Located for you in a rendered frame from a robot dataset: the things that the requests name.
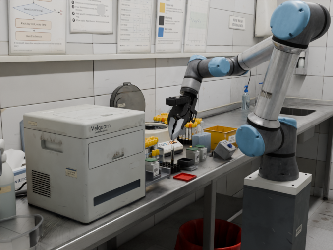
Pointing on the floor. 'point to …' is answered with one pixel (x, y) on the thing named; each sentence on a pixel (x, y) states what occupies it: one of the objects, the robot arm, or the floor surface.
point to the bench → (172, 192)
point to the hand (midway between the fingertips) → (172, 136)
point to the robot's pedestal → (274, 219)
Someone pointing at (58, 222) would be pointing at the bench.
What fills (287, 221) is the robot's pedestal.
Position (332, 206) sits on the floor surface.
